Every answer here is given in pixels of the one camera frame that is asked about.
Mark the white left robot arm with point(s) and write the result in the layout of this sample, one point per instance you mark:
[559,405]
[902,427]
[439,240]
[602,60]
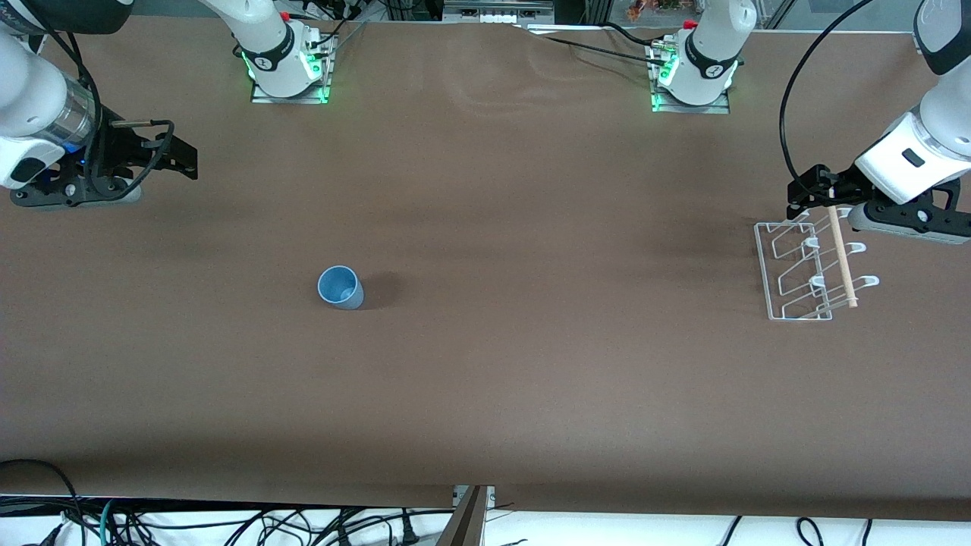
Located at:
[903,159]

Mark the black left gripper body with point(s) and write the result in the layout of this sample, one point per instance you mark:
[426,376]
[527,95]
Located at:
[843,184]

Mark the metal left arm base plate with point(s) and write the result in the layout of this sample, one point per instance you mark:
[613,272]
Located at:
[690,108]

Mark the wooden dowel rod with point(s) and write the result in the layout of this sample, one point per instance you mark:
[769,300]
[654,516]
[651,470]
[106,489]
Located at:
[843,258]

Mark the light blue plastic cup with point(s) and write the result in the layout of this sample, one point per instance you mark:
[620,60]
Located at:
[343,290]

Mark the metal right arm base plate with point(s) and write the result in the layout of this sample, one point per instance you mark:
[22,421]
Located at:
[292,97]

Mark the grey power strip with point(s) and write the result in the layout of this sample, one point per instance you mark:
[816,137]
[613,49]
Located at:
[497,9]

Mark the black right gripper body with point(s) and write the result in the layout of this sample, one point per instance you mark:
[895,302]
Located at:
[120,145]

